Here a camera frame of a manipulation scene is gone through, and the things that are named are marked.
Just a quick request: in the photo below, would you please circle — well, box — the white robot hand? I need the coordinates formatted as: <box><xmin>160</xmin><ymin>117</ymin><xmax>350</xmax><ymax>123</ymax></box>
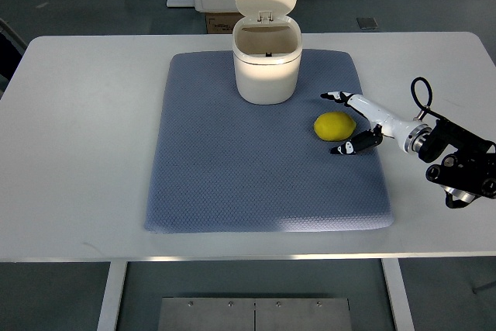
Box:
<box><xmin>320</xmin><ymin>91</ymin><xmax>430</xmax><ymax>155</ymax></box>

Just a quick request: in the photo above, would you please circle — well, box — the yellow lemon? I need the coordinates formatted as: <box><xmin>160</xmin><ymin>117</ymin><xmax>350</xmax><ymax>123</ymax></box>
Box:
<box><xmin>313</xmin><ymin>112</ymin><xmax>357</xmax><ymax>142</ymax></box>

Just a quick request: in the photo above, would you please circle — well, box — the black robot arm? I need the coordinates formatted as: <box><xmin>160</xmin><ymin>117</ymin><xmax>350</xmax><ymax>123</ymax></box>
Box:
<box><xmin>321</xmin><ymin>91</ymin><xmax>495</xmax><ymax>209</ymax></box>

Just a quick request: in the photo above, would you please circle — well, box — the white trash bin with lid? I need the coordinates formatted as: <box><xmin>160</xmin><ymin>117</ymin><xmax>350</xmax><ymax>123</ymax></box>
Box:
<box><xmin>232</xmin><ymin>0</ymin><xmax>302</xmax><ymax>105</ymax></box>

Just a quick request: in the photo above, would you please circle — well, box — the grey floor plate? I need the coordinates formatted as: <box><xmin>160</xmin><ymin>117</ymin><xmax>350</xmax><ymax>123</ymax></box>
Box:
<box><xmin>356</xmin><ymin>17</ymin><xmax>378</xmax><ymax>30</ymax></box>

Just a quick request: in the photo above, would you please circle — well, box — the blue textured mat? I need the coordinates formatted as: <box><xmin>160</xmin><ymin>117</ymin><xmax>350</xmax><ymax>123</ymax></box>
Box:
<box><xmin>145</xmin><ymin>49</ymin><xmax>394</xmax><ymax>233</ymax></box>

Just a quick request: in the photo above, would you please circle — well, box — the cardboard box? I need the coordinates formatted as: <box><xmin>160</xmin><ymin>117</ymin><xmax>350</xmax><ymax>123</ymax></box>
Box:
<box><xmin>205</xmin><ymin>12</ymin><xmax>243</xmax><ymax>34</ymax></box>

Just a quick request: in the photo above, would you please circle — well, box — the right white table leg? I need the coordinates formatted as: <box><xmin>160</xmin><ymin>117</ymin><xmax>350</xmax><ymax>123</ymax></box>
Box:
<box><xmin>381</xmin><ymin>258</ymin><xmax>415</xmax><ymax>331</ymax></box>

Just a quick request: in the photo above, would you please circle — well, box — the white table leg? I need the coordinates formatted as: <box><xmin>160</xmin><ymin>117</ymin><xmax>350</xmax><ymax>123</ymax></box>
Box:
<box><xmin>381</xmin><ymin>258</ymin><xmax>415</xmax><ymax>331</ymax></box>
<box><xmin>97</xmin><ymin>260</ymin><xmax>127</xmax><ymax>331</ymax></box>

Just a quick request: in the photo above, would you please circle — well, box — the left white table leg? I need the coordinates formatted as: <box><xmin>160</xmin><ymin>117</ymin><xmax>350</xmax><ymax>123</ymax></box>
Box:
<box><xmin>97</xmin><ymin>260</ymin><xmax>127</xmax><ymax>331</ymax></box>

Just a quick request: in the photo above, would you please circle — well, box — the dark chair at left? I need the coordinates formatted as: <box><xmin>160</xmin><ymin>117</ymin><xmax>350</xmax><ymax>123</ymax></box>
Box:
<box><xmin>1</xmin><ymin>19</ymin><xmax>28</xmax><ymax>95</ymax></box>

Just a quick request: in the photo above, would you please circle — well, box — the black cable loop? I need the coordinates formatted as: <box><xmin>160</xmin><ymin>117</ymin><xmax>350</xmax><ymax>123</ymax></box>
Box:
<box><xmin>410</xmin><ymin>77</ymin><xmax>443</xmax><ymax>121</ymax></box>

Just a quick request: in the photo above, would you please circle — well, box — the metal base plate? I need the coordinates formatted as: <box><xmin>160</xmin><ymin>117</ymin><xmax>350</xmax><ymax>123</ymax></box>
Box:
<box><xmin>158</xmin><ymin>298</ymin><xmax>352</xmax><ymax>330</ymax></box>

